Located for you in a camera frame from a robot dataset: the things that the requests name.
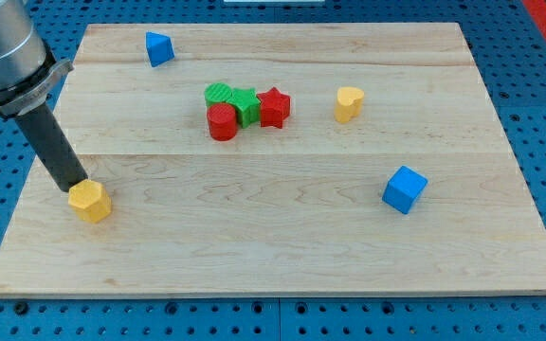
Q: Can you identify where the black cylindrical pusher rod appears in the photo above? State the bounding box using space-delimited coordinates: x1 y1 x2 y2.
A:
14 103 88 192

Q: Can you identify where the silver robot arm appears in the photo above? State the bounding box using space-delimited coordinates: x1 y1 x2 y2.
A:
0 0 88 192

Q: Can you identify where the green circle block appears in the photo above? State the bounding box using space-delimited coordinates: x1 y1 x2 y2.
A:
204 82 232 108

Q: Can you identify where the red circle block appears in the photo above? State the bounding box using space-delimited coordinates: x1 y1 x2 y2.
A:
207 103 237 141

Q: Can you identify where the yellow heart block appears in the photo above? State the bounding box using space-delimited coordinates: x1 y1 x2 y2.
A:
334 86 365 124

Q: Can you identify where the yellow hexagon block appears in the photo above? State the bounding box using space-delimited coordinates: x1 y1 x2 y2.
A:
68 179 112 224

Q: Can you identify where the blue triangle block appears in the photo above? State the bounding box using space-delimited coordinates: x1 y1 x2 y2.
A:
145 31 175 67

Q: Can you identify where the wooden board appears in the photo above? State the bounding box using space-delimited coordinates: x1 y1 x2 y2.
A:
0 23 546 299

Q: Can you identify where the green star block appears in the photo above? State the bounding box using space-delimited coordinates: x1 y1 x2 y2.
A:
227 88 261 129

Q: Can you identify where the red star block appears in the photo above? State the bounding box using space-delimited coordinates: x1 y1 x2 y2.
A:
257 87 291 129

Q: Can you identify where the blue cube block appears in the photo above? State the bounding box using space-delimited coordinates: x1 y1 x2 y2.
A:
382 165 428 214

